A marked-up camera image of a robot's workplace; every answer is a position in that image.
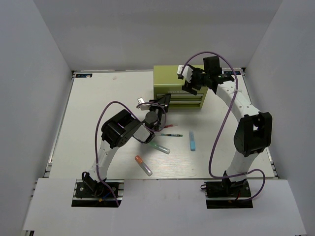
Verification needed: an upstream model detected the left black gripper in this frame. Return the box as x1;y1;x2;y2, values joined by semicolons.
148;93;171;121

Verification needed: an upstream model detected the green metal drawer toolbox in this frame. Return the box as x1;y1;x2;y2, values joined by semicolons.
153;65;208;110

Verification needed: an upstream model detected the blue highlighter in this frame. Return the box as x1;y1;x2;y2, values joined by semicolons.
189;131;196;151

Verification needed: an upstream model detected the orange cap highlighter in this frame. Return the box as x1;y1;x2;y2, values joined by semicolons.
134;155;153;177

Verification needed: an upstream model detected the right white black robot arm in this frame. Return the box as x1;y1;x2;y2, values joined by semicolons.
177;54;272;196

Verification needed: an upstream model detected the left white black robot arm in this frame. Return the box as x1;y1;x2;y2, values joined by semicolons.
82;94;171;196

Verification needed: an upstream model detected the red refill pen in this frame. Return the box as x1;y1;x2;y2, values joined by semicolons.
164;123;178;128

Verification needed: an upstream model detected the green refill pen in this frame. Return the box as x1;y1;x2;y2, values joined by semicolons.
160;133;183;137

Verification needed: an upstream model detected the green cap highlighter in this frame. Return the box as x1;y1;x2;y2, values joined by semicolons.
150;142;170;154

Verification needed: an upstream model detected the right corner label sticker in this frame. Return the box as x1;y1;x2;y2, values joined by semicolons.
223;71;242;75

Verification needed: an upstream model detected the corner label sticker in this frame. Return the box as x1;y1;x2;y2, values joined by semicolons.
223;71;242;75
75;73;93;78

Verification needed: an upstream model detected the left corner label sticker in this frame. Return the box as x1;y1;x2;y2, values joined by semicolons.
75;73;93;78

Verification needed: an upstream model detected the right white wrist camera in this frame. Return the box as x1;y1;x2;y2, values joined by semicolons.
177;64;194;83

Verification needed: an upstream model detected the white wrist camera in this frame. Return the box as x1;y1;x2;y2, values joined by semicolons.
177;64;194;83
136;97;151;111

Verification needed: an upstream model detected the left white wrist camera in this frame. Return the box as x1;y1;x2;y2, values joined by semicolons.
136;97;151;111

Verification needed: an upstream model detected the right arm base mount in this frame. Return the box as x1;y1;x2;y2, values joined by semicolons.
200;179;253;209

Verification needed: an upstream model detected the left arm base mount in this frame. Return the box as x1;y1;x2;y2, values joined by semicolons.
71;180;124;208

